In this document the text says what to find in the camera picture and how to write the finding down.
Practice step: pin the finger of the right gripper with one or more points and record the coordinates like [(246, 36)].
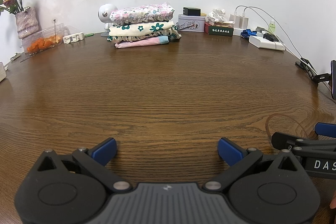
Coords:
[(325, 129), (281, 141)]

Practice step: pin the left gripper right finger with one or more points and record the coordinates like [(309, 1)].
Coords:
[(263, 188)]

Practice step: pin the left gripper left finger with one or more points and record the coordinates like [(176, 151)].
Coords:
[(71, 188)]

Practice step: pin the cream teal floral garment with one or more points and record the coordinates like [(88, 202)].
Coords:
[(140, 31)]

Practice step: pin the black smartphone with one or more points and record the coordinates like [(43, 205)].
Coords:
[(333, 79)]

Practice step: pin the blue toy car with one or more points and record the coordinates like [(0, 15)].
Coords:
[(245, 34)]

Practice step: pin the small green bottle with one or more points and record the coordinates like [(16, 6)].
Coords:
[(272, 26)]

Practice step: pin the white charger adapters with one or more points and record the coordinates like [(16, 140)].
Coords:
[(239, 21)]

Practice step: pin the dark green tissue box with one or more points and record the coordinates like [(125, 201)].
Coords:
[(216, 23)]

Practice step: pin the white small power strip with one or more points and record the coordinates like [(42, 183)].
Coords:
[(73, 38)]

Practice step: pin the white tin box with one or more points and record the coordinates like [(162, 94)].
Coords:
[(191, 23)]

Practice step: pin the clear box of oranges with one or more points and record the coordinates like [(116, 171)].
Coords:
[(44, 39)]

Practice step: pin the pink blue folded garment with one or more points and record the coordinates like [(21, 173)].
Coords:
[(153, 41)]

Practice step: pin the black charger block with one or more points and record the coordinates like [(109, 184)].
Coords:
[(191, 11)]

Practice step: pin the pink knitted vase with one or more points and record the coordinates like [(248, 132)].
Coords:
[(26, 22)]

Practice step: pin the pink floral folded garment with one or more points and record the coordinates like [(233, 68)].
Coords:
[(145, 13)]

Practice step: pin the white round robot toy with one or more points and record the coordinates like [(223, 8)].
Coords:
[(104, 13)]

